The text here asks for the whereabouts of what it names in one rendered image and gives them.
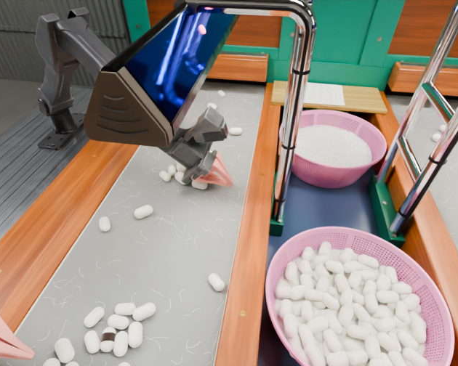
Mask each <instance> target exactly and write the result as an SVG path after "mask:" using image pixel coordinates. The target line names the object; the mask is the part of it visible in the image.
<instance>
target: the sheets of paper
mask: <svg viewBox="0 0 458 366"><path fill-rule="evenodd" d="M304 103H313V104H324V105H345V102H344V97H343V91H342V86H340V85H333V84H315V83H307V87H306V92H305V99H304Z"/></svg>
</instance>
